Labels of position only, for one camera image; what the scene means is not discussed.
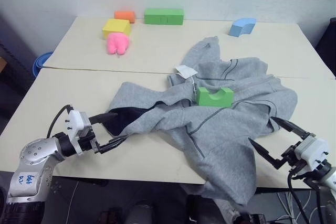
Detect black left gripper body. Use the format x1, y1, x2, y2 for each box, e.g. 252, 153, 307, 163
77, 125, 100, 155

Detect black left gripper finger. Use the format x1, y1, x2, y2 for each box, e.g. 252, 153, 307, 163
97, 134, 131, 155
88, 112, 118, 126

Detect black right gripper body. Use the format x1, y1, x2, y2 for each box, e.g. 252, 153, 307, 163
281, 140, 306, 178

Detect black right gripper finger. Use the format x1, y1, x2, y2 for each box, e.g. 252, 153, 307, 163
248, 138, 286, 170
270, 116, 315, 141

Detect grey zip hoodie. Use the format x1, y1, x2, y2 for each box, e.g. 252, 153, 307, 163
107, 36, 299, 206

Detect pink plush toy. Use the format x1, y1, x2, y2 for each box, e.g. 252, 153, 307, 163
106, 33, 130, 56

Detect green arch foam block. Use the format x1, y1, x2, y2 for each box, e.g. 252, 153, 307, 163
195, 86, 235, 109

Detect blue round bucket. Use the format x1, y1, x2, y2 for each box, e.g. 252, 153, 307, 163
31, 51, 55, 78

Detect yellow foam block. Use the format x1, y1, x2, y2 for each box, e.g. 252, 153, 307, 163
101, 18, 131, 40

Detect white paper clothing tag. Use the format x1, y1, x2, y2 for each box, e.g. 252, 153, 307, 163
175, 65, 198, 79

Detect orange foam block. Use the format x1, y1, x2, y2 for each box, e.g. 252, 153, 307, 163
114, 10, 136, 24

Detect blue curved foam block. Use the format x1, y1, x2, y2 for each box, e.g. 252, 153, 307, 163
228, 17, 257, 37

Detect green rectangular foam block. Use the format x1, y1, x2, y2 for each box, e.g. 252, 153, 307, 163
143, 8, 184, 26

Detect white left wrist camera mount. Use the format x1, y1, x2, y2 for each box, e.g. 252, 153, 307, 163
64, 110, 92, 155

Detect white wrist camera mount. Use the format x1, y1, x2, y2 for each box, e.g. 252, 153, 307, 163
64, 110, 92, 155
293, 135, 330, 173

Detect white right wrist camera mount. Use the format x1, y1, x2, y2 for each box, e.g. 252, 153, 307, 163
293, 135, 330, 173

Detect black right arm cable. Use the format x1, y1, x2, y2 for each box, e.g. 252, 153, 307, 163
287, 170, 311, 224

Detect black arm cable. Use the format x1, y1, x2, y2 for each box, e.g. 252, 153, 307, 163
287, 170, 311, 224
46, 104, 75, 139

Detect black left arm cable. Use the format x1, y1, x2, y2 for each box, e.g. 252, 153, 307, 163
46, 104, 75, 139

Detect white floor cables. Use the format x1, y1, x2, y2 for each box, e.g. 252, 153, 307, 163
272, 189, 320, 224

